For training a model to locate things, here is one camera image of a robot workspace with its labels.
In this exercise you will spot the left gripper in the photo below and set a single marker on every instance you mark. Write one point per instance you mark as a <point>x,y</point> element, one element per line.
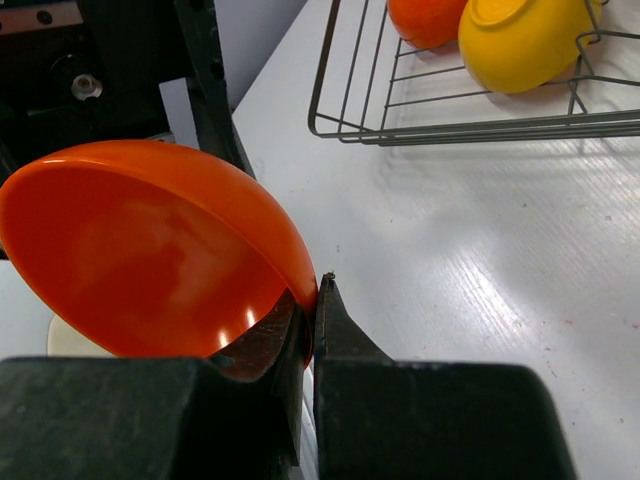
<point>74,72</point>

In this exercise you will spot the yellow-orange bowl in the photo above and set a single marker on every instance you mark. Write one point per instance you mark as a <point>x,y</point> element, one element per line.
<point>510,47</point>

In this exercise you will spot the wire dish rack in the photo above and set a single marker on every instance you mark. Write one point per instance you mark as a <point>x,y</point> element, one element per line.
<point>371,87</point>

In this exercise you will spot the red-orange bowl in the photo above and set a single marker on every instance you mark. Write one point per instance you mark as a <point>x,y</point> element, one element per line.
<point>153,249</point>
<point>426,24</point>

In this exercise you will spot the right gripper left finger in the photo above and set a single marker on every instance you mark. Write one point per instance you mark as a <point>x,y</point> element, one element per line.
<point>234,415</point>

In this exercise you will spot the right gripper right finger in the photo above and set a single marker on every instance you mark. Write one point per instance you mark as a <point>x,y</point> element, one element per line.
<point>379,418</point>

